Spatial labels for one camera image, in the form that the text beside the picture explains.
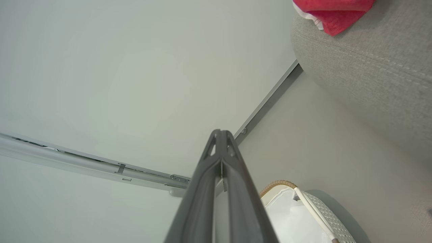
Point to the red and white garment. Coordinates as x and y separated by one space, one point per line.
334 13

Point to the grey partition foot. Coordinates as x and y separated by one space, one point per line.
177 192

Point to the wicker laundry basket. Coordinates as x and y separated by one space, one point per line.
332 219

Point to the white basket liner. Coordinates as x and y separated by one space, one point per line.
287 216

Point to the grey fabric sofa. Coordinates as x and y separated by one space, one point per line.
371 84

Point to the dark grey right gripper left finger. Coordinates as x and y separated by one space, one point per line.
199 202

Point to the grey partition bottom rail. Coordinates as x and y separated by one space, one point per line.
270 99

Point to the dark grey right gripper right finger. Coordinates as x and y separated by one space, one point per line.
246 209

